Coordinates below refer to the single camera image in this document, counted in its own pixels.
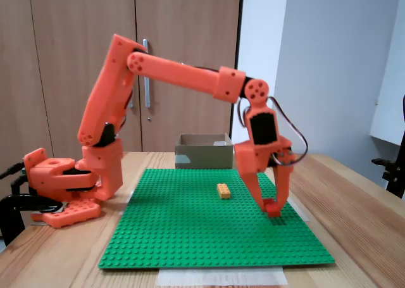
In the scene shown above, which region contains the black table clamp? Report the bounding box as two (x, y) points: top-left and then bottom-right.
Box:
(0, 192), (64, 247)

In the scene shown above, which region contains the cardboard box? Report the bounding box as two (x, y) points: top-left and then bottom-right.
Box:
(175, 133), (235, 170)

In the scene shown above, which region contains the gripper motor cable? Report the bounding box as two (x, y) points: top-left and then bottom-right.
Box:
(236, 95), (309, 167)

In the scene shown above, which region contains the brown wooden cabinet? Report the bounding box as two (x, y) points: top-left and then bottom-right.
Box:
(0, 0), (245, 206)

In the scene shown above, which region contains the yellow lego block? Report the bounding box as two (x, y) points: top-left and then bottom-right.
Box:
(216, 183), (232, 201)

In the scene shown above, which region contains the black stand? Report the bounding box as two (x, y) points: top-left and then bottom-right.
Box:
(371, 94), (405, 200)

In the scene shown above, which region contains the red lego block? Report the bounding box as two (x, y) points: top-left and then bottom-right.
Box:
(264, 198), (282, 218)

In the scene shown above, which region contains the white masking tape strip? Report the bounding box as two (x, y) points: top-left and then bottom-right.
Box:
(283, 191), (310, 223)
(119, 191), (135, 216)
(156, 266), (289, 287)

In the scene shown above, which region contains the black cable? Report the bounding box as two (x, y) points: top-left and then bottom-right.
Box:
(0, 163), (25, 180)
(10, 175), (31, 196)

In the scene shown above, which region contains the green lego baseplate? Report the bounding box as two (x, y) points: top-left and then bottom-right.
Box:
(97, 168), (336, 270)

